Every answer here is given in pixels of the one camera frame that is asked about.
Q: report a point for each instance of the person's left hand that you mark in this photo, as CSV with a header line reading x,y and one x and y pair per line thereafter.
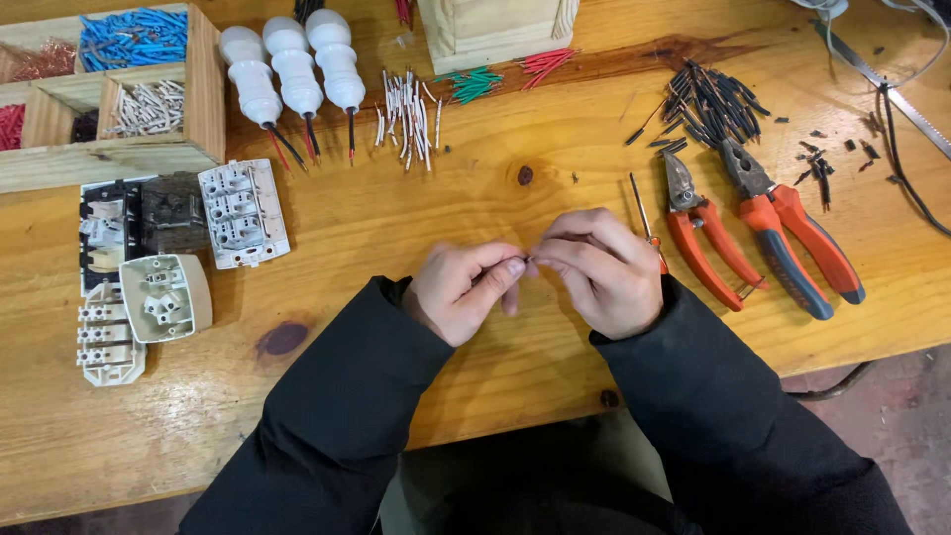
x,y
446,293

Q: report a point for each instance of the person's right hand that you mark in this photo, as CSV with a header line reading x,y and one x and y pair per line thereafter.
x,y
617,286

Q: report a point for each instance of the orange grey pliers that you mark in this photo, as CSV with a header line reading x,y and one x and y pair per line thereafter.
x,y
780,245

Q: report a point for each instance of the person's lap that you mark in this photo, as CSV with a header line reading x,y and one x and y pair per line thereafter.
x,y
535,483

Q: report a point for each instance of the scattered black insulation bits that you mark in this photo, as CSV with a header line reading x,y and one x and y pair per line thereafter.
x,y
821,175

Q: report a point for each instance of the white lamp holder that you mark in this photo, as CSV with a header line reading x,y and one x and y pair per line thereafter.
x,y
251,82
336,59
295,70

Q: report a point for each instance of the pale wooden block box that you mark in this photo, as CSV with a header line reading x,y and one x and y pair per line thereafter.
x,y
490,33

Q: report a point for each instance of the beige socket housing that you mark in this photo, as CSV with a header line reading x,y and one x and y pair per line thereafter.
x,y
165,301

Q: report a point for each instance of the wooden compartment box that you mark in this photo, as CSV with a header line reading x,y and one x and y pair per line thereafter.
x,y
204,96

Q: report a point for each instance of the pile of copper strands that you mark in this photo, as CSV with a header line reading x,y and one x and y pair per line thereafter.
x,y
41,63

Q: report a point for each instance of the dark switch module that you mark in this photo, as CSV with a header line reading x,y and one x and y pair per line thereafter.
x,y
174,215

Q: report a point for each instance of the white terminal switch module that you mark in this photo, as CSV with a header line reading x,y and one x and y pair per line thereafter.
x,y
104,357

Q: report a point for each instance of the black white switch frame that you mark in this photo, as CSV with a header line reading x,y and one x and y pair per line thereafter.
x,y
104,230

